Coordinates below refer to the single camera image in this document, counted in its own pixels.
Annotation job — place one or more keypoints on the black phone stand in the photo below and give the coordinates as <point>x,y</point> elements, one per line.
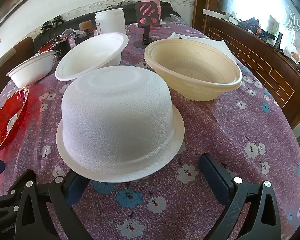
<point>147,13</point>

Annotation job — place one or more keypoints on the bright window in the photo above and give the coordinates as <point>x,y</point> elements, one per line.
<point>290,25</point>

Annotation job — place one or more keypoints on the white notebook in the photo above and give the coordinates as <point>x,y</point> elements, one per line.
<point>215,42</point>

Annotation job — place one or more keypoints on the red glass plate gold rim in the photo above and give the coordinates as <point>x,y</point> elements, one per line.
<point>7,120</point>

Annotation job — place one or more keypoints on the large white bowl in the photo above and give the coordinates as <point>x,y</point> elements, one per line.
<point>95,52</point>

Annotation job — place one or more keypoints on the stack of white bowls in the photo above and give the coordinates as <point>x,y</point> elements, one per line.
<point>115,120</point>

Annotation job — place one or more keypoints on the small white bowl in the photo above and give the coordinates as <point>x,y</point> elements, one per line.
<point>32,71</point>

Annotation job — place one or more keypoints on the wooden cabinet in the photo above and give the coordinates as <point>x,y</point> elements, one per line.
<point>260,60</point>

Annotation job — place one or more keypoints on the beige plastic bowl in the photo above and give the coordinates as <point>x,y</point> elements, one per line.
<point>190,67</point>

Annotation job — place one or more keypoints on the brown chair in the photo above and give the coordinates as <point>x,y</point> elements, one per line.
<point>17,52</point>

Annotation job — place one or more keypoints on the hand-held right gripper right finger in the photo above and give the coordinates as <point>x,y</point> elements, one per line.
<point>212,177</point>

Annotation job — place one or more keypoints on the spare black gripper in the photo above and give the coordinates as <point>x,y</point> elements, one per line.
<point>46,25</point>
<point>57,21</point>

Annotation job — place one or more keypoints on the purple floral tablecloth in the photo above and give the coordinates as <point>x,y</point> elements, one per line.
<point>215,135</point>

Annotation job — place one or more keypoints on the black sofa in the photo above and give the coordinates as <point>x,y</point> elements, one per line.
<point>72,25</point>

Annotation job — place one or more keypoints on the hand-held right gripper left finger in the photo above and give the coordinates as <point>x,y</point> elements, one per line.
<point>75,191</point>

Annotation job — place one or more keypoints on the black jar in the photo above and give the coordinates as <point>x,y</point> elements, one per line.
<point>62,50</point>

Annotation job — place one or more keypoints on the white plastic jar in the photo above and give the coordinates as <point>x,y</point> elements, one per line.
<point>110,21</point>

